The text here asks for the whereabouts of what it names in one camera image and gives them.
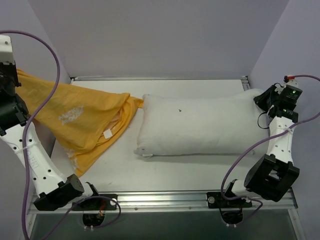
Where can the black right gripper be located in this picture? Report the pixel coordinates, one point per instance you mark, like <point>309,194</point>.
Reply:
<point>261,99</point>

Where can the white pillowcase care label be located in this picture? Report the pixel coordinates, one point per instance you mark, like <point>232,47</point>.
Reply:
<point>107,134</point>

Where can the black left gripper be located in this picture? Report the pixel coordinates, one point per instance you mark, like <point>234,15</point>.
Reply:
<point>8,79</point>

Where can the yellow Mickey Mouse pillowcase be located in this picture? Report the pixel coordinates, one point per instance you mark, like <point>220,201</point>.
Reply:
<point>78,116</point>

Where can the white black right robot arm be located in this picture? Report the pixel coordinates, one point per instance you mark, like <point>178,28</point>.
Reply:
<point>274,173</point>

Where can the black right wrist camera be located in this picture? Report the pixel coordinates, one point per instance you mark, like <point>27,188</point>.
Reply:
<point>290,94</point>

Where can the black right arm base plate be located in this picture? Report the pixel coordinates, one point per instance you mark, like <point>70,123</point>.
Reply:
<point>215,201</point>

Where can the white pillow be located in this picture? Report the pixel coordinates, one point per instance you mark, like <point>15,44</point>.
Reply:
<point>215,126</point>

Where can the aluminium front frame rail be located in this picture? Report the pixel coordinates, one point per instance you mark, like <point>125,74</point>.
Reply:
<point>170,201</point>

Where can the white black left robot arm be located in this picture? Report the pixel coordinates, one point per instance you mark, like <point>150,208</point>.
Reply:
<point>54,190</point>

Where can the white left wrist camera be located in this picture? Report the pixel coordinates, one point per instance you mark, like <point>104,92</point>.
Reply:
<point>6,50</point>

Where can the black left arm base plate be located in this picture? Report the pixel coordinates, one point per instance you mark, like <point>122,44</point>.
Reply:
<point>95,204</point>

